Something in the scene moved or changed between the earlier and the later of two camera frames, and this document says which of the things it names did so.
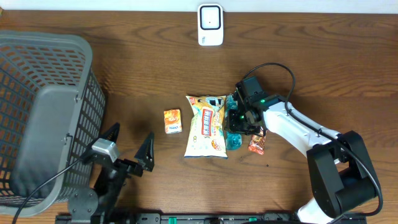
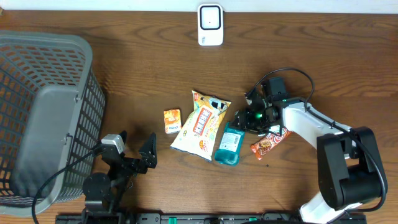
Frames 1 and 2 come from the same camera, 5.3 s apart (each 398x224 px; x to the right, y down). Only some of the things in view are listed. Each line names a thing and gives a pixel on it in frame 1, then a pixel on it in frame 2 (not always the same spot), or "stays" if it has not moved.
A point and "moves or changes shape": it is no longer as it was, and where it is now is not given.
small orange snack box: x=173 y=121 stays
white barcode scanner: x=210 y=24 stays
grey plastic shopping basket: x=52 y=114 stays
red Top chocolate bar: x=257 y=142 moves or changes shape
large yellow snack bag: x=206 y=137 moves or changes shape
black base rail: x=211 y=218 stays
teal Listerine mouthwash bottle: x=233 y=139 → x=231 y=144
